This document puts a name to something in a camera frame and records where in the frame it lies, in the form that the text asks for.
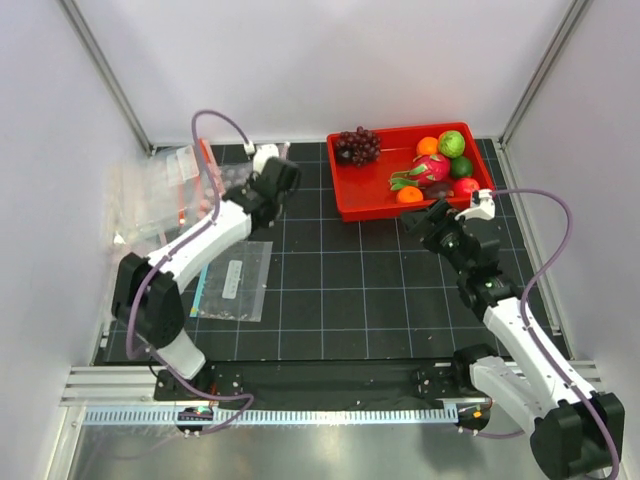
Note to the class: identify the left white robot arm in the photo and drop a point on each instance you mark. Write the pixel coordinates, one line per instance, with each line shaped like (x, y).
(147, 292)

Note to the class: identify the orange tangerine at front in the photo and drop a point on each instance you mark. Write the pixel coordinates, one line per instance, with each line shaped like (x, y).
(409, 195)

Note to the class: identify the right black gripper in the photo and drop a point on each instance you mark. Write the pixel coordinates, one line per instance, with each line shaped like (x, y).
(439, 213)

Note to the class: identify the light green bumpy fruit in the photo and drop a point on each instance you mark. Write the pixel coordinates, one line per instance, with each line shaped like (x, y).
(451, 144)

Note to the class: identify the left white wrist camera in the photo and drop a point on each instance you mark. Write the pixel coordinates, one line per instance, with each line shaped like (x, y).
(262, 152)

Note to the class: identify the black grid mat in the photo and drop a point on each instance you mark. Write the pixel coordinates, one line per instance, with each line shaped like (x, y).
(334, 290)

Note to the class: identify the stack of orange-zip bags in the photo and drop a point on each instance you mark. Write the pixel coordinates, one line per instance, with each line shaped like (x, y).
(152, 196)

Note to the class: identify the aluminium front frame bar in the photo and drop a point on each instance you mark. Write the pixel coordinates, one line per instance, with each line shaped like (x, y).
(137, 385)

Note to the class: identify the red apple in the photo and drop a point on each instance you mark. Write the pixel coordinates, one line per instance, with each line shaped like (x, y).
(465, 187)

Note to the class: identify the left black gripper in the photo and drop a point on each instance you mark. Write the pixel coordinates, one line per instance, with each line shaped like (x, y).
(250, 184)

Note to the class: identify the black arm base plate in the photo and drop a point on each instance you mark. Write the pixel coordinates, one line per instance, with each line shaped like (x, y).
(336, 384)

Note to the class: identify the right aluminium corner post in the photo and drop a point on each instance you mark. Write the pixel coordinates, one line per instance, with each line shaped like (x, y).
(559, 41)

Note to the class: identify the perforated metal rail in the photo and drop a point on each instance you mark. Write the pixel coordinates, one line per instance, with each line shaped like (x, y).
(199, 416)

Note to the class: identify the dark green lime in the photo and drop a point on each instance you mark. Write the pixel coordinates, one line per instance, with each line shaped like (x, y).
(461, 167)

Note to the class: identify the pink-dotted zip bag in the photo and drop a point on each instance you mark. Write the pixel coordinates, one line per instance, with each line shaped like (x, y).
(225, 177)

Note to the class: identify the dark purple fruit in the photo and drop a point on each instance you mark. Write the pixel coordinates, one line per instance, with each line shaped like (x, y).
(438, 190)

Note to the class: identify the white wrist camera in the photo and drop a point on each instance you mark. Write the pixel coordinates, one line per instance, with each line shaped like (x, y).
(482, 206)
(262, 152)

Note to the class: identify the orange tangerine at back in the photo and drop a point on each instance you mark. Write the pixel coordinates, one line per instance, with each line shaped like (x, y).
(427, 146)

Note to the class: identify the clear blue-zip bag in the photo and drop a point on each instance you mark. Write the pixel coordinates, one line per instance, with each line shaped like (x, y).
(232, 287)

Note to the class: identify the dark purple grape bunch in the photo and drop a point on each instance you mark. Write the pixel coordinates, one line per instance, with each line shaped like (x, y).
(357, 148)

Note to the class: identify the pink dragon fruit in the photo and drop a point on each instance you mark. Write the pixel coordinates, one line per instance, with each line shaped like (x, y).
(424, 171)

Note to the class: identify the orange tangerine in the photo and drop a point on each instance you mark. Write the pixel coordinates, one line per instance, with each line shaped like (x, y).
(427, 146)
(409, 195)

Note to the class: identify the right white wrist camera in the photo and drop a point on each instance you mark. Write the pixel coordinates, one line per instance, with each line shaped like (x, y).
(482, 206)

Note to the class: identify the red plastic tray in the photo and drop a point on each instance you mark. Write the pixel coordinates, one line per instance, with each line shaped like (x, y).
(379, 174)

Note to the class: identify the left aluminium corner post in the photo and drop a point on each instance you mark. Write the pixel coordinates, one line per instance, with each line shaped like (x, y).
(100, 62)

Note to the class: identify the aluminium corner post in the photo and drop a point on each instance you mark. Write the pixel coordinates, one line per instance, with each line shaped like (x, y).
(559, 41)
(100, 62)

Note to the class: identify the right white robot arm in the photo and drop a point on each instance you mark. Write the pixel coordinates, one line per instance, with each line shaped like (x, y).
(572, 428)

